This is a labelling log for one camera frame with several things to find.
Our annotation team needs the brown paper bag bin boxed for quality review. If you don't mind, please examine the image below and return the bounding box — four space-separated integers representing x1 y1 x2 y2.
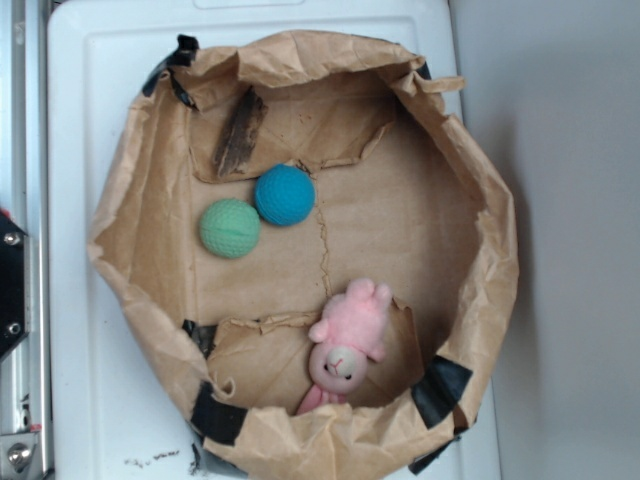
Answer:
88 30 519 479

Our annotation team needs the white plastic tray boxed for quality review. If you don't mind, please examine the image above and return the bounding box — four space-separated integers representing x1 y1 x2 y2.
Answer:
47 0 503 480

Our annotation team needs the brown wood bark piece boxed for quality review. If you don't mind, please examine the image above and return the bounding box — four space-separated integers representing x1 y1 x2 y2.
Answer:
213 87 268 179

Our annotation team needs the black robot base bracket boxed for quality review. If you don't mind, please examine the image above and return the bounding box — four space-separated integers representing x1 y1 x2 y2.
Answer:
0 208 30 361

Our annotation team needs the metal rail frame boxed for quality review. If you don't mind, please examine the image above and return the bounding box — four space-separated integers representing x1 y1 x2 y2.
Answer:
1 1 55 479

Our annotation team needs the blue dimpled ball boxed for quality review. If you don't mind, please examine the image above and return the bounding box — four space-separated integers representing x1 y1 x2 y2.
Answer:
254 164 315 226

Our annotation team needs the pink plush bunny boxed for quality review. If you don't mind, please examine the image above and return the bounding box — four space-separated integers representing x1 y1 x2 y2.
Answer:
296 278 392 415

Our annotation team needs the green dimpled ball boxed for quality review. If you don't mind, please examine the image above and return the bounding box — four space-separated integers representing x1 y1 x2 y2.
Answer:
199 198 261 259

